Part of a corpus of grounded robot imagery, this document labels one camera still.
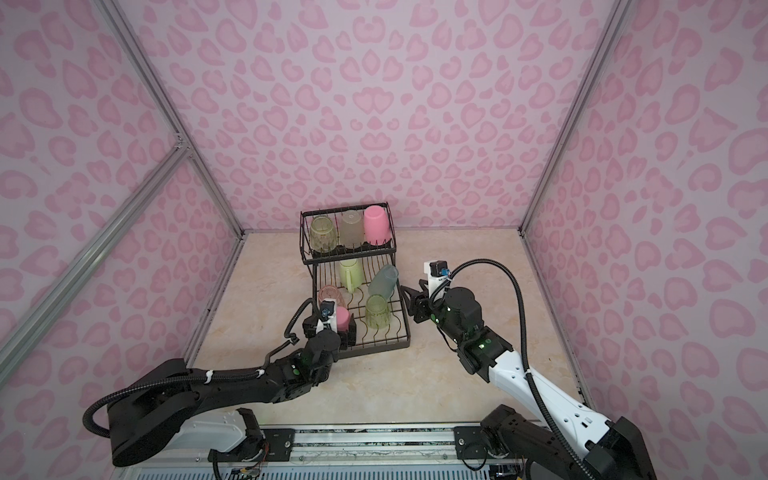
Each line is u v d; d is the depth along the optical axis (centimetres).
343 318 81
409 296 68
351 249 90
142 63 75
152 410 44
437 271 63
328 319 69
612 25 71
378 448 74
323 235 82
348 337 76
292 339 69
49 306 55
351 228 86
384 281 93
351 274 94
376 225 86
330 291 94
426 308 65
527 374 49
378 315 95
